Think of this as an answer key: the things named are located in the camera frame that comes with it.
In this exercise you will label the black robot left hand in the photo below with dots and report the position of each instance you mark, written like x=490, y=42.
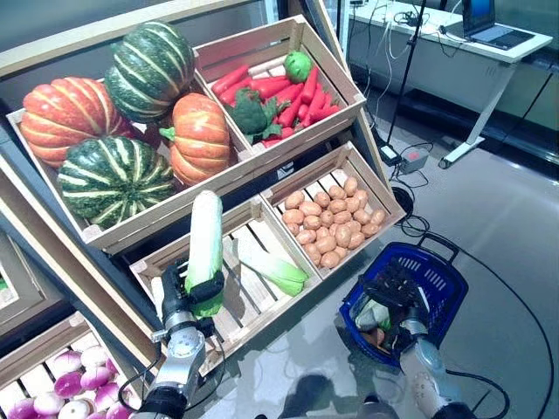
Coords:
x=174, y=292

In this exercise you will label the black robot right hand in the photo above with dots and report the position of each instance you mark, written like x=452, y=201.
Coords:
x=399, y=288

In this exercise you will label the napa cabbage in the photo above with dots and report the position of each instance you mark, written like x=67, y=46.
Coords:
x=206, y=235
x=371, y=314
x=279, y=275

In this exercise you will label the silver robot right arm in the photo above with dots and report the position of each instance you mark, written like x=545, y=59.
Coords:
x=419, y=362

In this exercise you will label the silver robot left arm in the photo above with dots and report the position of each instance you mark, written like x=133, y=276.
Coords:
x=183, y=349

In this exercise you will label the blue plastic shopping basket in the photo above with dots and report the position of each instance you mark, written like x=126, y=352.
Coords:
x=441, y=279

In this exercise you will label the orange round vegetable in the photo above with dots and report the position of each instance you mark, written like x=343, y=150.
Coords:
x=377, y=336

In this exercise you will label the large wooden pumpkin crate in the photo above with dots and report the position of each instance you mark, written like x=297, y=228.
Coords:
x=166, y=207

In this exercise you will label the black round floor base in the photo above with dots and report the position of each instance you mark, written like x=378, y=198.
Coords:
x=402, y=201

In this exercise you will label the purple white onion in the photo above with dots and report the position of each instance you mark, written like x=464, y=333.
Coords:
x=49, y=403
x=107, y=395
x=67, y=384
x=95, y=377
x=94, y=355
x=67, y=362

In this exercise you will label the wooden potato crate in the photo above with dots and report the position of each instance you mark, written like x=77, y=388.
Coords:
x=377, y=187

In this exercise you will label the green striped pumpkin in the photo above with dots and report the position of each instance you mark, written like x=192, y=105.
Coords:
x=148, y=70
x=113, y=183

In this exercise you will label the grey box red label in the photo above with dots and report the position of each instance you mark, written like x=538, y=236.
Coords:
x=415, y=160

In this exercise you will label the black power adapter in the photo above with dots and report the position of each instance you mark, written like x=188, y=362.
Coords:
x=388, y=153

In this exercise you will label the wooden onion crate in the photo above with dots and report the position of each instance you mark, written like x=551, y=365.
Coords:
x=39, y=347

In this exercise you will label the small orange pumpkin green stem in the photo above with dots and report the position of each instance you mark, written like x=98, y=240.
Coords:
x=201, y=135

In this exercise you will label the red carrot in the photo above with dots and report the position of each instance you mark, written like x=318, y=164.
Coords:
x=310, y=85
x=229, y=78
x=290, y=113
x=231, y=92
x=268, y=81
x=325, y=112

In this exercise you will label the broccoli with leaves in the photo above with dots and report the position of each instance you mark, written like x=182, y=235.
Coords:
x=251, y=115

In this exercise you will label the large orange pumpkin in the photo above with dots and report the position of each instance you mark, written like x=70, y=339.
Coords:
x=65, y=118

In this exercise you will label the white desk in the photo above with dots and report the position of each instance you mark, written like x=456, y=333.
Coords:
x=436, y=65

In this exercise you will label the wooden carrot crate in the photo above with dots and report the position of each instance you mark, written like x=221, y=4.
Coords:
x=332, y=70

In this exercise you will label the small round green cabbage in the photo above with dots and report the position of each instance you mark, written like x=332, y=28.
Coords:
x=298, y=66

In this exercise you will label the black tripod stand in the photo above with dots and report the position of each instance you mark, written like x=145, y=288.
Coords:
x=412, y=43

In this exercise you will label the open laptop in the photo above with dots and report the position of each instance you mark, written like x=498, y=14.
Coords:
x=502, y=37

